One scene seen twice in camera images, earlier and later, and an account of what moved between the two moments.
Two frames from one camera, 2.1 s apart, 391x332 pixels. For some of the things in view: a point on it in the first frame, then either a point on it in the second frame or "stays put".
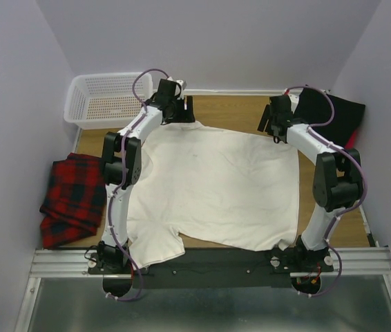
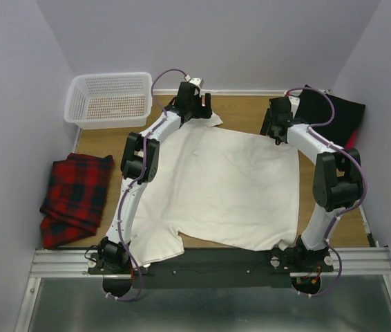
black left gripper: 188,115 to 203,112
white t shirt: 224,187 stays put
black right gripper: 265,116 stays put
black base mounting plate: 218,268 stays put
